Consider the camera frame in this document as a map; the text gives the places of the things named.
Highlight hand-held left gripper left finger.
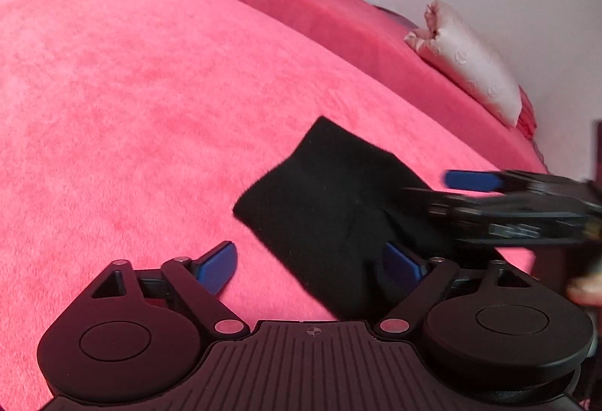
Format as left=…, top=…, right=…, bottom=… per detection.
left=70, top=241, right=251, bottom=339

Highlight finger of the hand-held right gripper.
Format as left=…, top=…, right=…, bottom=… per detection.
left=402, top=186, right=476, bottom=226
left=443, top=169, right=518, bottom=194

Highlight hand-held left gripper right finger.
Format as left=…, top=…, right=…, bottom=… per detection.
left=374, top=242, right=546, bottom=339

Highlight black knit pants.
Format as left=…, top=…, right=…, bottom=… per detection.
left=233, top=116, right=508, bottom=322

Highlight person's right hand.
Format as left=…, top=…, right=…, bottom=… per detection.
left=567, top=274, right=602, bottom=304

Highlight folded pink cloth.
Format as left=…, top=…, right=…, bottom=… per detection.
left=515, top=86, right=540, bottom=140

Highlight cream patterned pillow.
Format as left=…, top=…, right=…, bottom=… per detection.
left=404, top=0, right=524, bottom=128

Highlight pink fleece blanket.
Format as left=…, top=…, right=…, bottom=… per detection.
left=0, top=0, right=549, bottom=411

